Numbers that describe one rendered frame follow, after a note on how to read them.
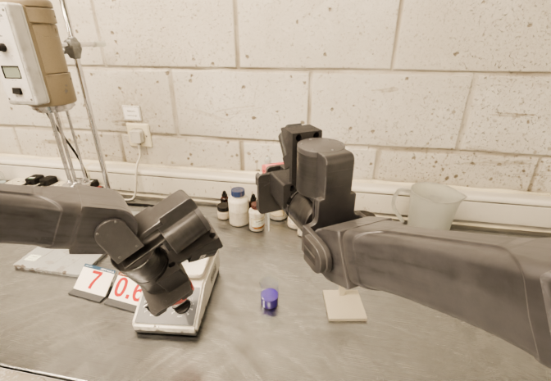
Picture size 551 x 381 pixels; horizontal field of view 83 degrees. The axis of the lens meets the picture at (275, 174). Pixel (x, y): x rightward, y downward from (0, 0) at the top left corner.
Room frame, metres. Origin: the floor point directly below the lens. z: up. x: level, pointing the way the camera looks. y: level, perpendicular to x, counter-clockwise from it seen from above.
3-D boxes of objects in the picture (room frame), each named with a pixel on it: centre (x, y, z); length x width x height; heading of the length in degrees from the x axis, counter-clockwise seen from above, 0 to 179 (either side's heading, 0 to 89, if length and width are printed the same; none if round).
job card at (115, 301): (0.53, 0.33, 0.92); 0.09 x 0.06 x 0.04; 73
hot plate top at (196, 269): (0.57, 0.21, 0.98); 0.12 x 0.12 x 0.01; 86
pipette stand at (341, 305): (0.50, -0.15, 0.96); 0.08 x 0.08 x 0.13; 1
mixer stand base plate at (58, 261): (0.76, 0.55, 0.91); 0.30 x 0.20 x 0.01; 170
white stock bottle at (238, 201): (0.84, 0.11, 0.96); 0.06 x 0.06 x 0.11
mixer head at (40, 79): (0.75, 0.55, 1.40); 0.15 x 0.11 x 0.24; 170
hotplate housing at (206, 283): (0.54, 0.21, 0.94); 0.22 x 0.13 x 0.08; 176
